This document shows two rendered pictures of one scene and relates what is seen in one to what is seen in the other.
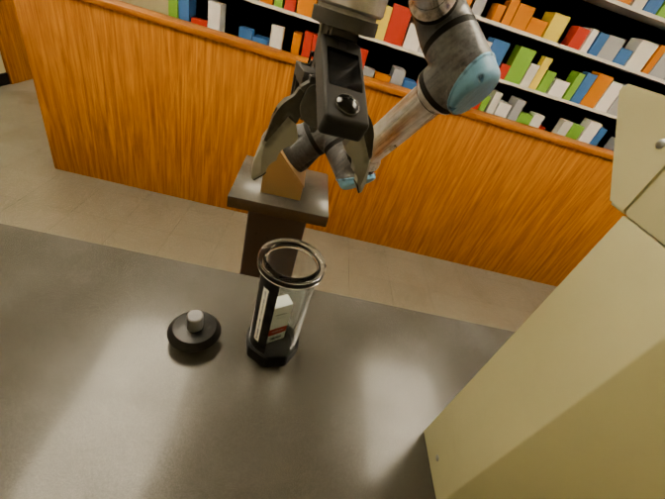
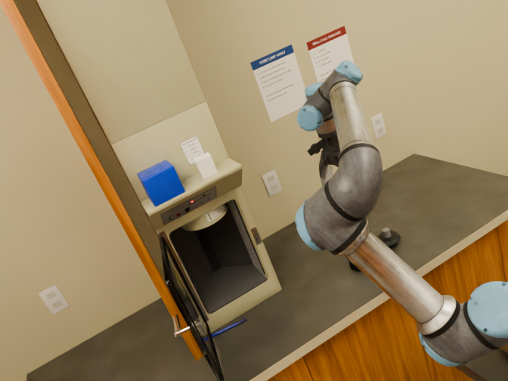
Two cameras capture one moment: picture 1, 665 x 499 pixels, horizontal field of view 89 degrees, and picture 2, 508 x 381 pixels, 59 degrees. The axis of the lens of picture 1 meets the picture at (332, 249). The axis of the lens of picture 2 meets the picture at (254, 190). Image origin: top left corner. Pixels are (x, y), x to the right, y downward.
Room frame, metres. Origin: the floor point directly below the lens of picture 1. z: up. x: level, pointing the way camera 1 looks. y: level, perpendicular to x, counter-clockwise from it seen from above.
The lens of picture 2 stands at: (1.75, -0.39, 1.97)
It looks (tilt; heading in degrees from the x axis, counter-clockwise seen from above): 23 degrees down; 173
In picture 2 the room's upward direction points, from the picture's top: 21 degrees counter-clockwise
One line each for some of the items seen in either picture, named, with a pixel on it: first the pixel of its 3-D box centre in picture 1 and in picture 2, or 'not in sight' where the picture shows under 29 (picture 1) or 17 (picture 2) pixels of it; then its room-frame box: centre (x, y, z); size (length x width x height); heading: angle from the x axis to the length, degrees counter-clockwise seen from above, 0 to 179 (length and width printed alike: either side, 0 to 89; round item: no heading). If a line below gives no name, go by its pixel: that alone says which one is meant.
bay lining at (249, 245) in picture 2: not in sight; (210, 245); (0.25, -0.44, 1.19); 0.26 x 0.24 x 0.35; 100
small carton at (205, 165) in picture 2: not in sight; (205, 165); (0.41, -0.34, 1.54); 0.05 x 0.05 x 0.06; 1
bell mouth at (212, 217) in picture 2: not in sight; (201, 210); (0.27, -0.41, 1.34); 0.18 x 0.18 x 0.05
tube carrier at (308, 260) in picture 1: (281, 304); not in sight; (0.41, 0.05, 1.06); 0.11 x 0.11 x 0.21
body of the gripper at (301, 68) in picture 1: (331, 73); (334, 147); (0.44, 0.07, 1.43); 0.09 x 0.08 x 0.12; 24
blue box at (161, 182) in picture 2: not in sight; (160, 182); (0.44, -0.49, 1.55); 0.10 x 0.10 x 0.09; 10
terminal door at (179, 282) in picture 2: not in sight; (190, 307); (0.56, -0.56, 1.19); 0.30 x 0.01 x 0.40; 0
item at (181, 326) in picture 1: (194, 327); (387, 236); (0.37, 0.19, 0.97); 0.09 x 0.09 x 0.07
